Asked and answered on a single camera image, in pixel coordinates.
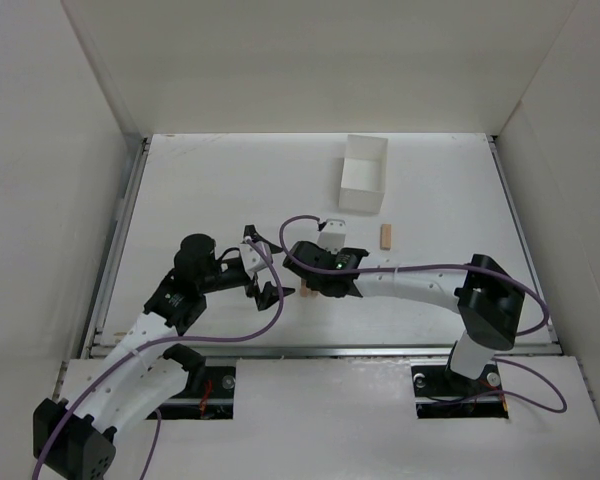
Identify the white perforated box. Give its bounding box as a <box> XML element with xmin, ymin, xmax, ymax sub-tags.
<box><xmin>338</xmin><ymin>135</ymin><xmax>389</xmax><ymax>214</ymax></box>

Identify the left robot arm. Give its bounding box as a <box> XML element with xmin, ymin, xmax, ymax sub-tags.
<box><xmin>32</xmin><ymin>225</ymin><xmax>292</xmax><ymax>479</ymax></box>

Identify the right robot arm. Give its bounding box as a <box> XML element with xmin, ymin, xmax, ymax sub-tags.
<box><xmin>283</xmin><ymin>241</ymin><xmax>525</xmax><ymax>380</ymax></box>

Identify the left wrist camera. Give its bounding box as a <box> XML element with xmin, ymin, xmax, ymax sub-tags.
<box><xmin>239</xmin><ymin>242</ymin><xmax>271</xmax><ymax>278</ymax></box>

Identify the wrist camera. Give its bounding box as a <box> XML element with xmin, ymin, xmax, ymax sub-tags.
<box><xmin>317</xmin><ymin>218</ymin><xmax>347</xmax><ymax>254</ymax></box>
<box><xmin>239</xmin><ymin>242</ymin><xmax>271</xmax><ymax>278</ymax></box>

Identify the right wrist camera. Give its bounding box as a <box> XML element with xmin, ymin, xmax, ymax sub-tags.
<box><xmin>317</xmin><ymin>218</ymin><xmax>347</xmax><ymax>254</ymax></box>

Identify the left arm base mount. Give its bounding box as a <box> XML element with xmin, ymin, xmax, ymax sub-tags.
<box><xmin>159</xmin><ymin>344</ymin><xmax>236</xmax><ymax>420</ymax></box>

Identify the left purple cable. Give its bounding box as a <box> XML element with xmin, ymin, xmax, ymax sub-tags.
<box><xmin>32</xmin><ymin>238</ymin><xmax>287</xmax><ymax>480</ymax></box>

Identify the purple cable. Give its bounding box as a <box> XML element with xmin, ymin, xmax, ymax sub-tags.
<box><xmin>278</xmin><ymin>215</ymin><xmax>567</xmax><ymax>414</ymax></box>
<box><xmin>32</xmin><ymin>238</ymin><xmax>287</xmax><ymax>480</ymax></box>

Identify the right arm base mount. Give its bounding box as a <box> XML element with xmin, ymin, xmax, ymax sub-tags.
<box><xmin>411</xmin><ymin>363</ymin><xmax>509</xmax><ymax>420</ymax></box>

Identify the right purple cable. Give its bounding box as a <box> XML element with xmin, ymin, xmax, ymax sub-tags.
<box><xmin>278</xmin><ymin>215</ymin><xmax>567</xmax><ymax>414</ymax></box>

